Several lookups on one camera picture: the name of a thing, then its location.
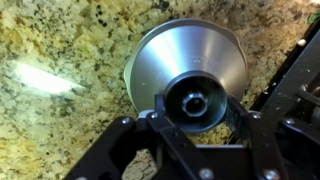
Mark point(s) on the stainless gas stove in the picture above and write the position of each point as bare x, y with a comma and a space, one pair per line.
296, 100

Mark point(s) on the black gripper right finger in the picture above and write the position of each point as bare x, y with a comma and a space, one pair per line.
263, 146

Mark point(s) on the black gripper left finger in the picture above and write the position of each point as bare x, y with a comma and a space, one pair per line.
173, 146

